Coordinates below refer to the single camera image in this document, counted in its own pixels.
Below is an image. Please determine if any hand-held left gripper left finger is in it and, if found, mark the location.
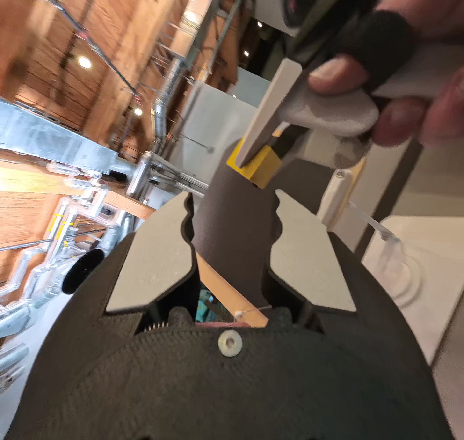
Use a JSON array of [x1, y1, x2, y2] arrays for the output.
[[106, 192, 201, 316]]

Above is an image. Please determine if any metal conduit pipe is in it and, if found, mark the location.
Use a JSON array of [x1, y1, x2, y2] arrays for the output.
[[177, 133, 215, 153]]

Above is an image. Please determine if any silver ventilation duct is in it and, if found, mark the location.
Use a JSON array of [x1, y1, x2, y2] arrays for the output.
[[0, 0, 251, 382]]

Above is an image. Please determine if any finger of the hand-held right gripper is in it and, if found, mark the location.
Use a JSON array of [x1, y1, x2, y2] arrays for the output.
[[234, 57, 304, 169], [279, 85, 381, 139]]

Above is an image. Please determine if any wooden beam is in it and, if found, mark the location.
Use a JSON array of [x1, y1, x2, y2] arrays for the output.
[[0, 161, 157, 220]]

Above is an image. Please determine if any person's right hand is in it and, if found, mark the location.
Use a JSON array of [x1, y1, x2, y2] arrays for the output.
[[308, 0, 464, 149]]

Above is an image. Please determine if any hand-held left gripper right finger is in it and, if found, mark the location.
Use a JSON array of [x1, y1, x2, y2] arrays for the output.
[[263, 190, 358, 317]]

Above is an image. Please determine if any yellow toy cube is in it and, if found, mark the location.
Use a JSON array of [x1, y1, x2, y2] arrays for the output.
[[226, 139, 284, 189]]

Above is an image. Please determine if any black disc on pole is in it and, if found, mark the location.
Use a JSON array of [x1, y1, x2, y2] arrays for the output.
[[61, 248, 106, 295]]

